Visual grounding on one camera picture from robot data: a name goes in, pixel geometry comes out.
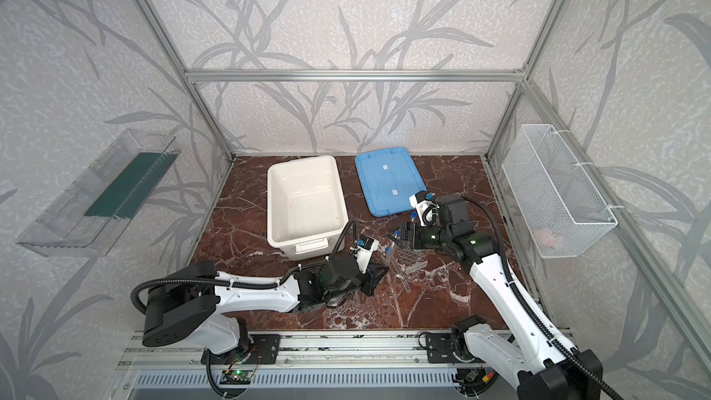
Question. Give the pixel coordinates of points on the green circuit board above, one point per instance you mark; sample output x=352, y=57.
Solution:
x=236, y=377

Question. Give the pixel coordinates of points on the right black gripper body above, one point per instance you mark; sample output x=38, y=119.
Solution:
x=411, y=235

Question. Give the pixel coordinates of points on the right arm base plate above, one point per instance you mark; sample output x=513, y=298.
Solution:
x=442, y=349

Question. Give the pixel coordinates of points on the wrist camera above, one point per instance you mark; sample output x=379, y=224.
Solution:
x=425, y=207
x=365, y=247

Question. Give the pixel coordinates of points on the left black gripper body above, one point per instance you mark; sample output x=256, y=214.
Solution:
x=366, y=276

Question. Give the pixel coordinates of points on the clear test tube rack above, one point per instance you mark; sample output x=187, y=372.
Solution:
x=408, y=260

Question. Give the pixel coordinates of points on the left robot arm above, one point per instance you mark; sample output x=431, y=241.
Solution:
x=198, y=304

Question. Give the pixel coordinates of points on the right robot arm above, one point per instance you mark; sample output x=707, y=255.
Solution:
x=537, y=360

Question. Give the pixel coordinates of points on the blue plastic lid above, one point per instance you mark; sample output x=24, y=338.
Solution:
x=388, y=177

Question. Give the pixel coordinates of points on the aluminium frame rail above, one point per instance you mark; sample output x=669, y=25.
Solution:
x=327, y=349

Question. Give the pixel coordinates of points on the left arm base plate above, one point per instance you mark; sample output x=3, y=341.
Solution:
x=259, y=349

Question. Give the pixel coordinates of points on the clear test tube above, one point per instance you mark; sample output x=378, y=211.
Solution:
x=403, y=281

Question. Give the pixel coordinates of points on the pink object in basket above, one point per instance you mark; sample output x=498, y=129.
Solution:
x=547, y=238

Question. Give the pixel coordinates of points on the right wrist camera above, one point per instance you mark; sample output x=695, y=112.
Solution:
x=425, y=207

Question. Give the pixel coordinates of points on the white wire mesh basket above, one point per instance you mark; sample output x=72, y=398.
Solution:
x=554, y=190

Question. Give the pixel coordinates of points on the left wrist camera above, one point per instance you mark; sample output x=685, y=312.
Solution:
x=365, y=247

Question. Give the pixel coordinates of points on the clear acrylic wall shelf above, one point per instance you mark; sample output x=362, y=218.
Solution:
x=90, y=216

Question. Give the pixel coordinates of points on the white plastic tub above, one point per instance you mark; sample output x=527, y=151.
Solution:
x=306, y=207

